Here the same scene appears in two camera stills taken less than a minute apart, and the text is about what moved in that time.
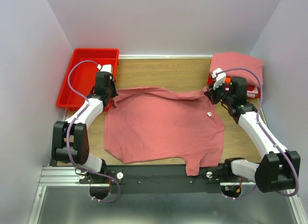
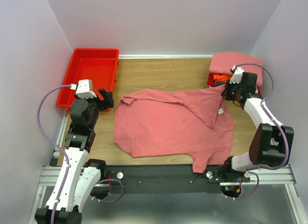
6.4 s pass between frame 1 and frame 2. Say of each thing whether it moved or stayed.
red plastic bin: stayed
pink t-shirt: moved
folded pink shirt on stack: stayed
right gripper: moved
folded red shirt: stayed
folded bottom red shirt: stayed
